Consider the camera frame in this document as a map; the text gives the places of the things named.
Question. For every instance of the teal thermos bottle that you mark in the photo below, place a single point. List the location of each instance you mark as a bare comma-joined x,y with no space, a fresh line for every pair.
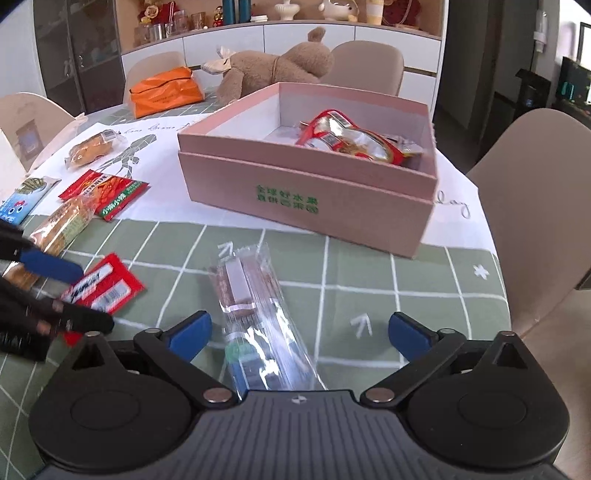
228,7
244,6

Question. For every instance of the beige chair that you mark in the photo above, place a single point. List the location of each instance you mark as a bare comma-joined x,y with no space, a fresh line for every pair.
369,64
531,194
147,69
46,115

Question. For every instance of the white ribbed vase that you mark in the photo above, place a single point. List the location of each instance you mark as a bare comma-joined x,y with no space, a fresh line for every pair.
286,11

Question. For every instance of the white wall device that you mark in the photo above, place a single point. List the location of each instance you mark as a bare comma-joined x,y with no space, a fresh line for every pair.
540,23

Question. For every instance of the silver yellow snack packet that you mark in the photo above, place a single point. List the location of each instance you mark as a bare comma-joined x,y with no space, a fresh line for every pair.
408,147

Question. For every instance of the red green snack packet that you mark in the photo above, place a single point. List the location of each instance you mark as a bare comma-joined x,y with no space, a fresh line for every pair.
115,191

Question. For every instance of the fish tank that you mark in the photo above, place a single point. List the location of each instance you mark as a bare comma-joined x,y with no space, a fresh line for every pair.
575,87

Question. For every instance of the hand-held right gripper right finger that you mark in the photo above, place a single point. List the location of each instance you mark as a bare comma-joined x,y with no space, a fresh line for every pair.
408,337

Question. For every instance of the white paper with squid drawing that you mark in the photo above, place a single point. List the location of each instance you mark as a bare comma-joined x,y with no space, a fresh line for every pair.
161,203

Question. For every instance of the large red snack packet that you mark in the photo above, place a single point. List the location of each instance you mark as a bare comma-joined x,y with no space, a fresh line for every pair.
360,143

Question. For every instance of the long clear wafer packet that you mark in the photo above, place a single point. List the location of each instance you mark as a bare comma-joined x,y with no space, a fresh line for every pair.
258,295

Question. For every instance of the black water dispenser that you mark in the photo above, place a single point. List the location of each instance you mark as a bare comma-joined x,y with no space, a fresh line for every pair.
526,92

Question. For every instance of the white wooden sideboard cabinet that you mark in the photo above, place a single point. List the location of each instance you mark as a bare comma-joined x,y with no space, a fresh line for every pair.
295,32

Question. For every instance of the red round decoration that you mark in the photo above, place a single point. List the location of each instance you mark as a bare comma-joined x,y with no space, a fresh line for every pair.
404,14

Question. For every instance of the clear bread packet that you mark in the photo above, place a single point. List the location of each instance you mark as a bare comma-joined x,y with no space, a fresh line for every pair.
90,148

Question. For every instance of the glass display cabinet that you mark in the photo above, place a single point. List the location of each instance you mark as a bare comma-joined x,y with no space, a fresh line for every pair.
78,55

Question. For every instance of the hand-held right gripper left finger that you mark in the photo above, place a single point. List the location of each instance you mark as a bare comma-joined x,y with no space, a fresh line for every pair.
191,337

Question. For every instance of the rose bouquet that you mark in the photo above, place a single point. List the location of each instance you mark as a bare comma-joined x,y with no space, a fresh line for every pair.
154,10

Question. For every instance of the brown plush toy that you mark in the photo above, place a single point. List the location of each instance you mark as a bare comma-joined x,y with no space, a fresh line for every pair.
272,69

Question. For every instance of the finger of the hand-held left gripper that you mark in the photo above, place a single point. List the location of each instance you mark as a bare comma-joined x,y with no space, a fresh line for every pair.
51,265
78,318

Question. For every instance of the blue green snack packet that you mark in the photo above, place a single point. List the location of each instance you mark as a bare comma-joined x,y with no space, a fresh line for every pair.
18,203

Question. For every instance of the cream cup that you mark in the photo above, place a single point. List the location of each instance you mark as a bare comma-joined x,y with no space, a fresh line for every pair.
375,11

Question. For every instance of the white rabbit figure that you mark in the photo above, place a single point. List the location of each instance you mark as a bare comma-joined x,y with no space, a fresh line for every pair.
339,9

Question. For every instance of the orange plastic bag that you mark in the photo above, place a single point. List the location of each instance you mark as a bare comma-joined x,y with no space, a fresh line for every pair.
164,92

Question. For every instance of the long labelled bread packet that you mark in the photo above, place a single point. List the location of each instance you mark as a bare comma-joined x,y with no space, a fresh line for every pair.
57,226

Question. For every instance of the orange snack packet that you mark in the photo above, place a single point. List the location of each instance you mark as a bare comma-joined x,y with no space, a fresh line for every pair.
16,277

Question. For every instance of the red white label snack packet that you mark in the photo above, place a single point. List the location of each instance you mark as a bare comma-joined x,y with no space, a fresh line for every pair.
111,281

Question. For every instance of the pink cardboard box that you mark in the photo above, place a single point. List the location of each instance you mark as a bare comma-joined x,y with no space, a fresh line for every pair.
300,194

